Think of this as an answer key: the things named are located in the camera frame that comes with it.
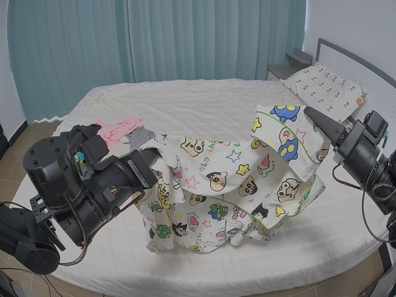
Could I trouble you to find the white printed pyjama top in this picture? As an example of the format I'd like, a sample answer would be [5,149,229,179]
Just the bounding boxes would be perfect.
[138,104,331,254]

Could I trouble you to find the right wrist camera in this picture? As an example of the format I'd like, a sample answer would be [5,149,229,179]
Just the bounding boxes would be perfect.
[363,110,389,142]

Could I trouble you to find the blue-green curtain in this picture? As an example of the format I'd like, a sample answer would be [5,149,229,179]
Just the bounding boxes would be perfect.
[7,0,308,126]

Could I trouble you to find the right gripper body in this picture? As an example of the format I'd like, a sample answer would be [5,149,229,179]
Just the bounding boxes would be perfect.
[332,119,390,192]

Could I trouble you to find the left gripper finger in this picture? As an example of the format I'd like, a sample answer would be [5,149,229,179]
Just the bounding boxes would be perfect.
[141,149,162,168]

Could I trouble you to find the grey bedside table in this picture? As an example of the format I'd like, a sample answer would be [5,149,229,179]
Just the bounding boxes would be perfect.
[266,48,313,81]

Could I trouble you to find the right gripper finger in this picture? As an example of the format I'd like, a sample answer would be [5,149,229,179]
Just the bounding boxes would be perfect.
[303,106,349,150]

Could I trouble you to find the bed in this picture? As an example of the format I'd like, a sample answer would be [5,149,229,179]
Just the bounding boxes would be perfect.
[12,37,396,291]

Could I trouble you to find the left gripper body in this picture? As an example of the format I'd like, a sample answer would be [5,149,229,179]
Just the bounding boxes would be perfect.
[85,150,159,210]

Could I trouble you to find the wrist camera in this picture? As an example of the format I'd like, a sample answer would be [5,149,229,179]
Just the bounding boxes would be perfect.
[363,110,389,142]
[81,136,119,172]

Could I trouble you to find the black cable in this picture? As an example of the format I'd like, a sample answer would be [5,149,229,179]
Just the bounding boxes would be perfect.
[59,194,91,267]
[332,165,395,244]

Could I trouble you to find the grey garment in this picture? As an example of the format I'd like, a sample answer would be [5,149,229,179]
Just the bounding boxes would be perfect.
[119,127,155,151]

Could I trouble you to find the white printed pillow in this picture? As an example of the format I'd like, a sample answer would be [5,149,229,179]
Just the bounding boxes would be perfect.
[280,62,369,126]

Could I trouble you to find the pink garment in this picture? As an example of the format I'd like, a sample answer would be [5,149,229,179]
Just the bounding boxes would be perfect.
[94,118,144,146]

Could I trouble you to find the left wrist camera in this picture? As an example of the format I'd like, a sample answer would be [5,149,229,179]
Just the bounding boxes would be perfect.
[81,136,119,172]

